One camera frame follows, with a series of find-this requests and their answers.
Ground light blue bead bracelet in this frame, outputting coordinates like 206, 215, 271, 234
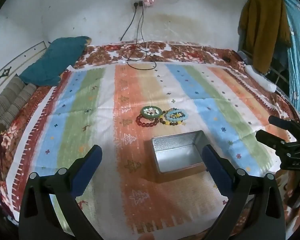
164, 107, 188, 123

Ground long looped charging cable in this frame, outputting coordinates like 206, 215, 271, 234
125, 5, 157, 70

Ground mustard yellow jacket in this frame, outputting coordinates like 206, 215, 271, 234
238, 0, 292, 75

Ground yellow brown bead bracelet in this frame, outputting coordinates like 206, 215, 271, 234
159, 114, 187, 127

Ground striped colourful cloth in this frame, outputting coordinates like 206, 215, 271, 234
9, 62, 290, 237

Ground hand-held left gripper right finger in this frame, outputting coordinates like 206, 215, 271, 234
201, 144, 285, 240

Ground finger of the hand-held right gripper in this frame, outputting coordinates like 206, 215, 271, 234
268, 116, 300, 143
255, 129, 294, 157

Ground brown striped cushion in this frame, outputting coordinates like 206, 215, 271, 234
0, 76, 37, 133

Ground teal pillow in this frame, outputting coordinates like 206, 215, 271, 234
19, 36, 92, 87

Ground white power strip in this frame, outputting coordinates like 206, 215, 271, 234
132, 0, 156, 8

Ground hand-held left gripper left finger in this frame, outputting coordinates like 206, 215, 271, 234
19, 144, 103, 240

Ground white bead bracelet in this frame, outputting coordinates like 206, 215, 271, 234
143, 107, 159, 117

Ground white rolled cloth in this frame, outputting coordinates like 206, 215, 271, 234
245, 65, 277, 93

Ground green jade bangle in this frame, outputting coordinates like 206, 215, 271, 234
140, 106, 162, 119

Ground red bead bracelet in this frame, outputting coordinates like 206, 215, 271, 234
136, 114, 160, 128

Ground silver metal tin box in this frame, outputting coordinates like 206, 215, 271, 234
150, 130, 210, 183

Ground metal clothes rack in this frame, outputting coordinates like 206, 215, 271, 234
237, 51, 292, 92

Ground white decorated headboard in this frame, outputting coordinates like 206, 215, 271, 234
0, 41, 49, 101

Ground black power cable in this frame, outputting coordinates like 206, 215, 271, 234
120, 4, 138, 42

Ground turquoise printed curtain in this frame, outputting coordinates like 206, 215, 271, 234
270, 0, 300, 112

